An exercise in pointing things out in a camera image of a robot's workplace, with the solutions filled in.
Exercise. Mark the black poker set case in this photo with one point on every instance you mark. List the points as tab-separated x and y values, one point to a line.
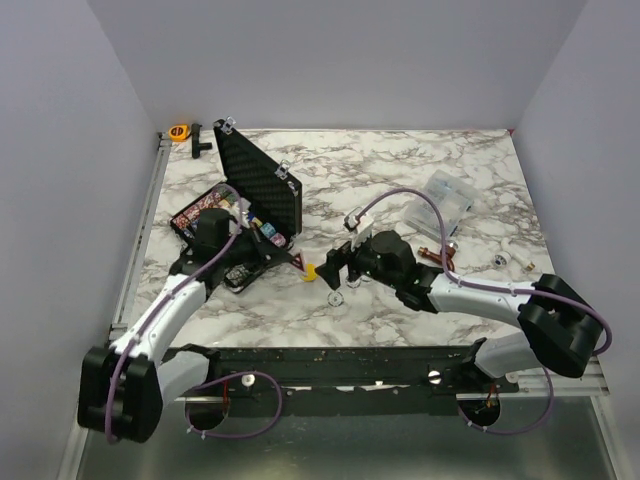
250	210

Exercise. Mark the red triangular dealer button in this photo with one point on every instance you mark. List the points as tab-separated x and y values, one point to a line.
298	262

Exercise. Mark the clear plastic box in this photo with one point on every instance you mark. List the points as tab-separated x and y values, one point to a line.
453	198

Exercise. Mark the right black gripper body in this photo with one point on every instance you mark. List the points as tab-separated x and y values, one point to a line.
363	258

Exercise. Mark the yellow round button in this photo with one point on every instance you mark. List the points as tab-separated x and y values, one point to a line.
310	274

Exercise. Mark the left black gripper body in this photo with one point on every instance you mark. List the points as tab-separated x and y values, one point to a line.
250	251

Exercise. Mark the blue poker chip row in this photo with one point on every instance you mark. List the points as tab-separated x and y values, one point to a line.
268	230

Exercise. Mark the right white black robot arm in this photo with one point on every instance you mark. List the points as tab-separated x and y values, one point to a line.
556	329

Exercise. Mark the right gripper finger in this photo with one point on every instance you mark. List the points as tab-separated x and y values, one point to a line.
329	271
353	274

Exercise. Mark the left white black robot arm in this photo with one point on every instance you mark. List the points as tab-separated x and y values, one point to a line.
125	386

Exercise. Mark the copper pipe fitting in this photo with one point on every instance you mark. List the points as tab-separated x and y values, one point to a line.
443	257

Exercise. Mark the orange tape measure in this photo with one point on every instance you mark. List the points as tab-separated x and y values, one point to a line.
179	133

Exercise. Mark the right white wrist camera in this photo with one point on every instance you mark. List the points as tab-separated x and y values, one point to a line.
359	224

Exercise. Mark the purple poker chip row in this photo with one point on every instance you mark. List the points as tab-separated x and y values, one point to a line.
279	240

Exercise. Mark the aluminium side rail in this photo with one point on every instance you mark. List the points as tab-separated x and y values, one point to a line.
126	296

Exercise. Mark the black mounting rail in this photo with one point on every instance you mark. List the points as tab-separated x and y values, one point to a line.
351	381

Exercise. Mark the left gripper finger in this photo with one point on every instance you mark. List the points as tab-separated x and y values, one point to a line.
281	256
299	272

